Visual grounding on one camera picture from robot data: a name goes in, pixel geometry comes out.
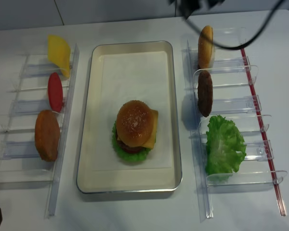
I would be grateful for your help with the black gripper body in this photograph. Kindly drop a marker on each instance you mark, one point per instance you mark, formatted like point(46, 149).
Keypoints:
point(194, 5)

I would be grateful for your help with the sesame top bun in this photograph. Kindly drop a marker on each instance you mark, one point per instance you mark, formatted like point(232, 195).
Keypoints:
point(134, 104)

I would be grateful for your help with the yellow cheese slice in rack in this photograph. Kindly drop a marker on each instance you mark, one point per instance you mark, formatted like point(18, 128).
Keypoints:
point(59, 53)

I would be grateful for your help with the orange cheese slice on burger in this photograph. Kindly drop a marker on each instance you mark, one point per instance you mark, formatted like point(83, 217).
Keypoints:
point(153, 132)

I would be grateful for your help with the green lettuce leaf in rack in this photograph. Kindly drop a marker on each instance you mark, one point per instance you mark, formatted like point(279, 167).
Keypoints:
point(226, 148)

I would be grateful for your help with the red tomato slice in rack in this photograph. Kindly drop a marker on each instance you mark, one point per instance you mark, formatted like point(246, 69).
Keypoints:
point(55, 92)

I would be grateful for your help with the green lettuce under burger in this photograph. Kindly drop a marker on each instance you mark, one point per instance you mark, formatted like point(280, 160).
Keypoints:
point(131, 158)

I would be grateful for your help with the upright bun in rack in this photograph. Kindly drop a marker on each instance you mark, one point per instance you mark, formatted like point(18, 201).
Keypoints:
point(206, 50)

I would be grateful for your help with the brown patty in rack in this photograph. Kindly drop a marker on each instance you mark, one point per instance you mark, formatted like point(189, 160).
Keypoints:
point(205, 93)

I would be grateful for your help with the white parchment paper sheet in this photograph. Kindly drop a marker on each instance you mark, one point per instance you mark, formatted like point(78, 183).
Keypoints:
point(137, 76)

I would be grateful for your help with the clear acrylic right rack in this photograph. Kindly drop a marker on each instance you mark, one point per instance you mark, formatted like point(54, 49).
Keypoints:
point(234, 98)

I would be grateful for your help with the clear acrylic rack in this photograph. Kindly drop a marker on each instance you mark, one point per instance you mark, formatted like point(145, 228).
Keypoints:
point(20, 162)
point(234, 98)

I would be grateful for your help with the brown patty on burger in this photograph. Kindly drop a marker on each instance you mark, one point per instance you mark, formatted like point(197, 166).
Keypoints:
point(119, 142)

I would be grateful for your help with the cream metal baking tray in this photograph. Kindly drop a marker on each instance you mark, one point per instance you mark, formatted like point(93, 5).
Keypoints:
point(90, 180)

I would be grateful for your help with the brown fried patty left rack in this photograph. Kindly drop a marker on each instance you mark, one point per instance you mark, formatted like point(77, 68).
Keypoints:
point(47, 135)

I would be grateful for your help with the clear acrylic left rack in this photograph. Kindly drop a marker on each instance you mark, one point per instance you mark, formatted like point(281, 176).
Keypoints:
point(20, 162)

